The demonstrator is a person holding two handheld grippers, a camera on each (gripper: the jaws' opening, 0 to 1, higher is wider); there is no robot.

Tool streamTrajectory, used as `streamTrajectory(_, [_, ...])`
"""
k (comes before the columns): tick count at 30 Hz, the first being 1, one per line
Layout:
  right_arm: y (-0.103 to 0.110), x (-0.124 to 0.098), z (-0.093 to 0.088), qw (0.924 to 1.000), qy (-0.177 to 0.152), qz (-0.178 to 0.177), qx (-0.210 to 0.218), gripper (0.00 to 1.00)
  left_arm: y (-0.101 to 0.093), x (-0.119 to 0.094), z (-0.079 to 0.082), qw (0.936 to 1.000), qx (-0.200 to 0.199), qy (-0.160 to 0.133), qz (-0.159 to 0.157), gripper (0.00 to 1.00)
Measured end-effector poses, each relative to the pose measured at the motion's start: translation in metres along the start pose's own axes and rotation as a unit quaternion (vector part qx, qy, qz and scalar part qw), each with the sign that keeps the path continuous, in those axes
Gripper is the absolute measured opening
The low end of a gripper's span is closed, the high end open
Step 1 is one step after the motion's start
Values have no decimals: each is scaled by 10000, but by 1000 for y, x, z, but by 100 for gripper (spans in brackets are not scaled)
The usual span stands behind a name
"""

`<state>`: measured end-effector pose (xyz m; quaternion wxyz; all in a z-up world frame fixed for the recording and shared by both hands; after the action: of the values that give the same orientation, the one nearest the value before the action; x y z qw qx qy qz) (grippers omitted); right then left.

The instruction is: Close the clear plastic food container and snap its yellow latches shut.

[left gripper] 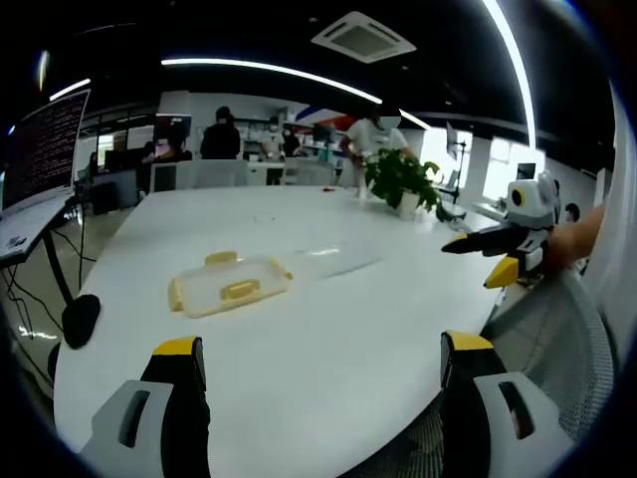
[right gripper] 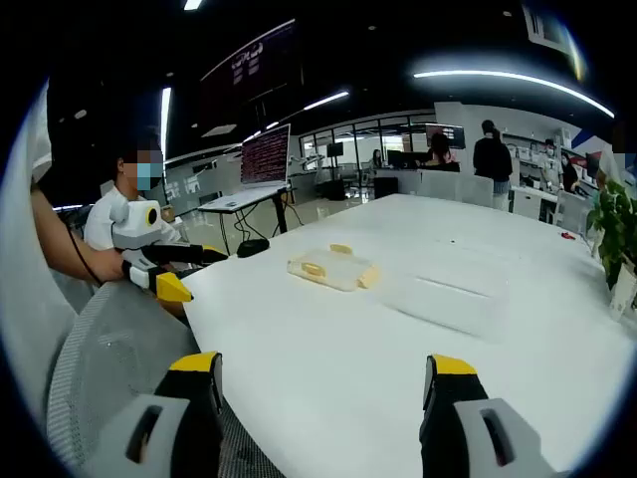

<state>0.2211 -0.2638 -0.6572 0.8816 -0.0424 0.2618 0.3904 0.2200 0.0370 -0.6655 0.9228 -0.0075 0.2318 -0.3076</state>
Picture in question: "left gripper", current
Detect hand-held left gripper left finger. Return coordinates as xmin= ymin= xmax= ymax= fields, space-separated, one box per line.
xmin=79 ymin=336 xmax=213 ymax=478

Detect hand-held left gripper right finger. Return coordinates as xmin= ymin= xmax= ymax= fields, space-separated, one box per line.
xmin=437 ymin=330 xmax=576 ymax=478

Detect clear container with yellow buckles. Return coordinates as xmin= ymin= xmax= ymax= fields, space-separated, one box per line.
xmin=167 ymin=250 xmax=295 ymax=320

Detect grey mesh office chair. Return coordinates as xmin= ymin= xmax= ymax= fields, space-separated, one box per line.
xmin=481 ymin=271 xmax=617 ymax=442

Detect person's white shirt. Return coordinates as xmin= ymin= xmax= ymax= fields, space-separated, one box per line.
xmin=586 ymin=84 xmax=637 ymax=359

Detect potted green plant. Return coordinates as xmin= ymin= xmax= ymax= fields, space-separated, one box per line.
xmin=364 ymin=147 xmax=443 ymax=221

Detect black chair headrest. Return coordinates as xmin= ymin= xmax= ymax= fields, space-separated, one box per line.
xmin=60 ymin=293 xmax=103 ymax=351

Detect long ceiling light strip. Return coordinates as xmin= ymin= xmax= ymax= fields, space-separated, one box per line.
xmin=481 ymin=0 xmax=537 ymax=150
xmin=160 ymin=57 xmax=430 ymax=131

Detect white side desk black legs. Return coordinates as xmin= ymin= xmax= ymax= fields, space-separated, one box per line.
xmin=0 ymin=194 xmax=81 ymax=305

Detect ceiling air conditioner vent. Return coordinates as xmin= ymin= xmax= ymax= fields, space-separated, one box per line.
xmin=311 ymin=11 xmax=418 ymax=65

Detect dark computer monitor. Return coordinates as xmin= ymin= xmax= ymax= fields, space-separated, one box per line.
xmin=2 ymin=88 xmax=93 ymax=211

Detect short ceiling light strip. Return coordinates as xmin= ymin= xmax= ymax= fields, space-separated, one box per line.
xmin=48 ymin=78 xmax=93 ymax=102

